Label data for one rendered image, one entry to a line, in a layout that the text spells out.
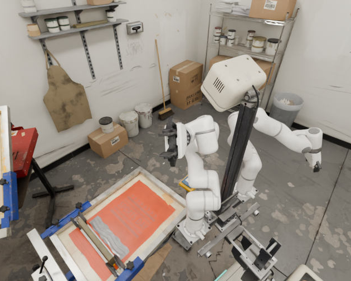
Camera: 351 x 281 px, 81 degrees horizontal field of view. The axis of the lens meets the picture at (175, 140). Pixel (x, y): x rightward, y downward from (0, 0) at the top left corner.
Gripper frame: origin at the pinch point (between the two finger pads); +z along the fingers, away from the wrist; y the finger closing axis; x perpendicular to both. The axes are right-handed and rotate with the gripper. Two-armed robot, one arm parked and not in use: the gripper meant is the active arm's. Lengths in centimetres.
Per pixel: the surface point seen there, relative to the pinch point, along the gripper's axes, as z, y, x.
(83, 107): -211, -27, 183
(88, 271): -44, 79, 64
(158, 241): -64, 70, 27
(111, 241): -60, 70, 57
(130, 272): -46, 78, 38
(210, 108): -394, -22, 14
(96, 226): -65, 64, 71
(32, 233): -45, 60, 103
